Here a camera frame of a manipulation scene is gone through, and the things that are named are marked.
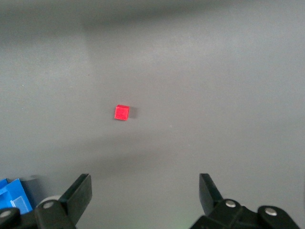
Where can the small red cube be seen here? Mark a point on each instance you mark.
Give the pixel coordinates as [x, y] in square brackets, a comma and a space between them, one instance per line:
[121, 113]

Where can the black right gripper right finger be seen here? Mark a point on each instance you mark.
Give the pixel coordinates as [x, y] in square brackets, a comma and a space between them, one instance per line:
[209, 195]

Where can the blue plastic fixture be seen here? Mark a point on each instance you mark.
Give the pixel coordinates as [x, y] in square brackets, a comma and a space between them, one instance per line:
[16, 193]

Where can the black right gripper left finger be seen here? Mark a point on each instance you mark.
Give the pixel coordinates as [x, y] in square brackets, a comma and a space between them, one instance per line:
[77, 198]

